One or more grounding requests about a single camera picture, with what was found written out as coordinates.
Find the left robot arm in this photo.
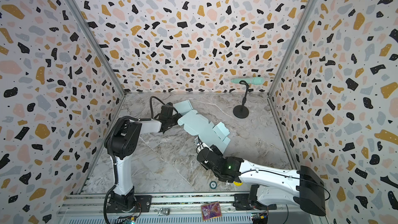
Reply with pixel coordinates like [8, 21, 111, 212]
[105, 103, 182, 211]

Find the purple snack packet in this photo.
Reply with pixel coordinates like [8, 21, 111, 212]
[201, 202, 222, 221]

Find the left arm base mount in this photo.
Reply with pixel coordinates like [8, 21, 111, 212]
[106, 192, 152, 215]

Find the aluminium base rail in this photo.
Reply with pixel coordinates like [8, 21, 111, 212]
[55, 192, 328, 224]

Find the dark round tape roll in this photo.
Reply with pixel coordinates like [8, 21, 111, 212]
[209, 181, 218, 189]

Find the mint paper box sheet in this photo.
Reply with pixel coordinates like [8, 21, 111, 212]
[173, 100, 193, 116]

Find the black round-base stand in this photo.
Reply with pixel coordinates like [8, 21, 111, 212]
[233, 80, 250, 119]

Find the aluminium corner post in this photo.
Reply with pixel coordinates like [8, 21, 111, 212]
[268, 0, 318, 97]
[64, 0, 126, 97]

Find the aluminium corner post left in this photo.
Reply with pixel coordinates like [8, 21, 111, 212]
[64, 0, 126, 97]

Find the mint box sheets stack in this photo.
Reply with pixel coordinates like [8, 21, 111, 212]
[177, 110, 231, 153]

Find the yellow round sticker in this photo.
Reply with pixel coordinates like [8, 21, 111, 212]
[234, 181, 242, 187]

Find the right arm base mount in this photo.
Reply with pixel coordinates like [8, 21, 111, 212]
[233, 185, 277, 211]

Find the aluminium corner post right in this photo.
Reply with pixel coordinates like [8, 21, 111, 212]
[268, 0, 318, 97]

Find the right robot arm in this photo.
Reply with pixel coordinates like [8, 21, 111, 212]
[197, 145, 330, 216]

